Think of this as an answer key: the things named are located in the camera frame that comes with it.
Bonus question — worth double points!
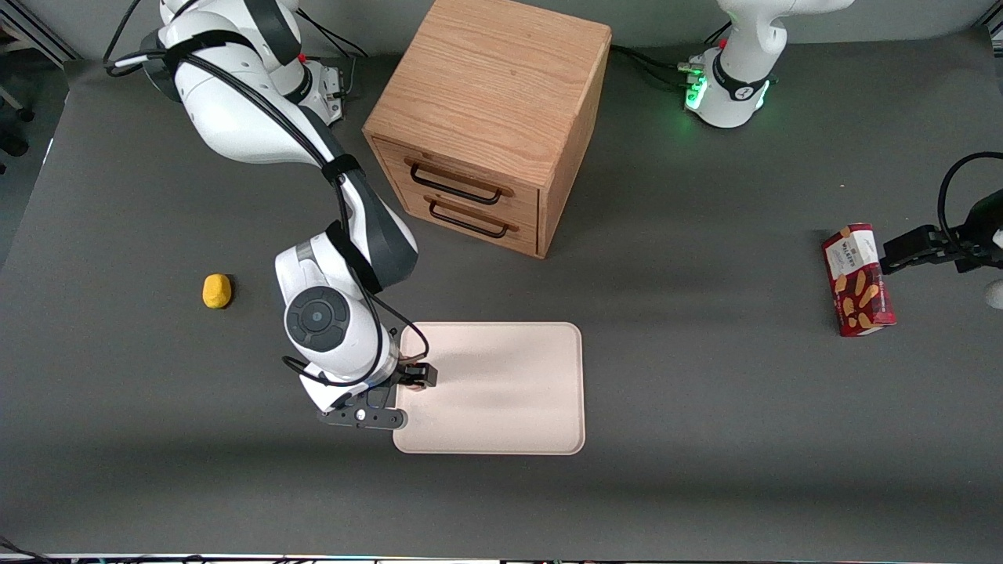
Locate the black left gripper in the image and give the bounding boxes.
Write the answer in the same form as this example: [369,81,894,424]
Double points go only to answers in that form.
[882,188,1003,275]

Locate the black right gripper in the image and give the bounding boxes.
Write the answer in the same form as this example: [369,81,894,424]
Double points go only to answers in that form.
[343,363,438,410]

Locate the beige plastic tray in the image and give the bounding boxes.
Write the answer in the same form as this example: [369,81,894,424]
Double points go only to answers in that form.
[392,321,587,456]

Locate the red shortbread cookie box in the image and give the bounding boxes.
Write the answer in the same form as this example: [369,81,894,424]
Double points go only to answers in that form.
[821,222,897,338]

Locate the yellow lemon toy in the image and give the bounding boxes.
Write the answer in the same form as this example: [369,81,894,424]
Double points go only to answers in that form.
[202,273,234,310]

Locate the wooden two-drawer cabinet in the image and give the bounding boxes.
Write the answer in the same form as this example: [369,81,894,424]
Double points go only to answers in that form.
[362,0,613,259]

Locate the black office chair base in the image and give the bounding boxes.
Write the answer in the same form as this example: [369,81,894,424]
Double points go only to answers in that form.
[0,78,36,157]

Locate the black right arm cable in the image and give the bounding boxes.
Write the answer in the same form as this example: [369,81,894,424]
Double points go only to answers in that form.
[106,0,430,389]

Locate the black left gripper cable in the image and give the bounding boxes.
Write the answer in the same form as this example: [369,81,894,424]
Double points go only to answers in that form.
[938,151,1003,251]

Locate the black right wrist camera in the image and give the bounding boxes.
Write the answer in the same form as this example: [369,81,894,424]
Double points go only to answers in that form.
[317,402,409,432]

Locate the black drawer handle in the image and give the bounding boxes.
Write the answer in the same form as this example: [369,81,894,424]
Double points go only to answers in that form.
[427,200,510,239]
[407,161,504,206]

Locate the black left base cables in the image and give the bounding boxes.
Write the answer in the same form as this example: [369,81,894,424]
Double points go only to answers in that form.
[610,43,702,91]

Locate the black base cables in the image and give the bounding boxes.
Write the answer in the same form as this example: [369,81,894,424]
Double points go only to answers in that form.
[610,43,702,91]
[296,9,369,60]

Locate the black right base cables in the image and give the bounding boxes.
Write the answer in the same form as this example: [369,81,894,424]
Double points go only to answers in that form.
[296,9,369,60]

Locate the aluminium frame bar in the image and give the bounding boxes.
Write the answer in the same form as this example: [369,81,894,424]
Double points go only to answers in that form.
[0,16,79,63]

